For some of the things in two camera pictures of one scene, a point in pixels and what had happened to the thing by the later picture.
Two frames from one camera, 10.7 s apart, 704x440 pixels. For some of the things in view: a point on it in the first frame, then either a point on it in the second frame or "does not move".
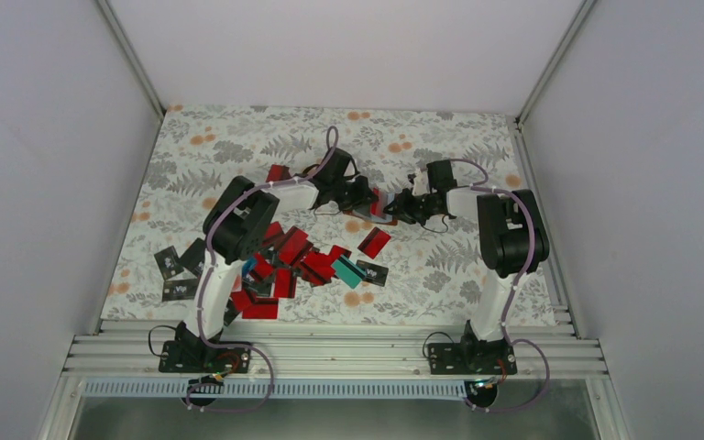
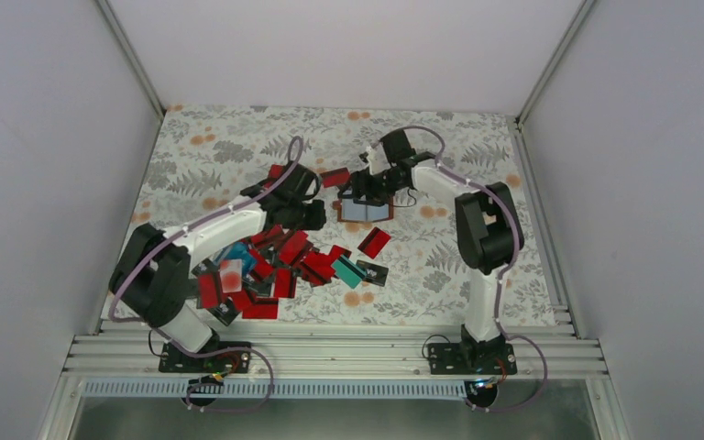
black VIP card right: (375, 274) does not move
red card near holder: (374, 243) does not move
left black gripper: (362, 197) → (316, 221)
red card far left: (278, 172) does not move
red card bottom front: (262, 308) does not move
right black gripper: (402, 211) → (356, 179)
